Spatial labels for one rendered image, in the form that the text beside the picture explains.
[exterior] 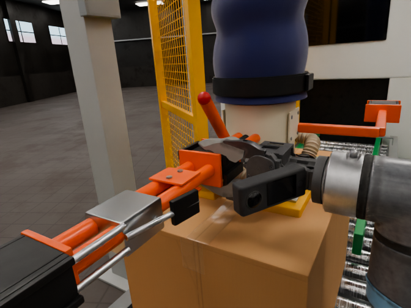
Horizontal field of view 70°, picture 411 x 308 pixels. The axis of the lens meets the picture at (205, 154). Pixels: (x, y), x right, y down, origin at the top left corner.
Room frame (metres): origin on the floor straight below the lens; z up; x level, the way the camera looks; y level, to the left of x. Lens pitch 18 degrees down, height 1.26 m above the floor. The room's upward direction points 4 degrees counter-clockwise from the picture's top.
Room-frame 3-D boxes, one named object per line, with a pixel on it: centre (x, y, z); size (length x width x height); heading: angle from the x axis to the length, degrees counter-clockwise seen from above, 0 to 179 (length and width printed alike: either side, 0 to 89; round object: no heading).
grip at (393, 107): (0.84, -0.52, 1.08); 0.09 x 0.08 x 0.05; 58
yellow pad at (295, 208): (0.67, -0.22, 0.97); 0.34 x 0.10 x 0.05; 148
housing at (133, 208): (0.33, 0.10, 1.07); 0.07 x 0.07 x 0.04; 58
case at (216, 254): (0.71, -0.13, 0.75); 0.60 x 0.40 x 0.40; 147
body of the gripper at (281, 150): (0.44, -0.13, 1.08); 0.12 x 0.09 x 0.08; 57
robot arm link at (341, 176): (0.39, -0.19, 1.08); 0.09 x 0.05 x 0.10; 147
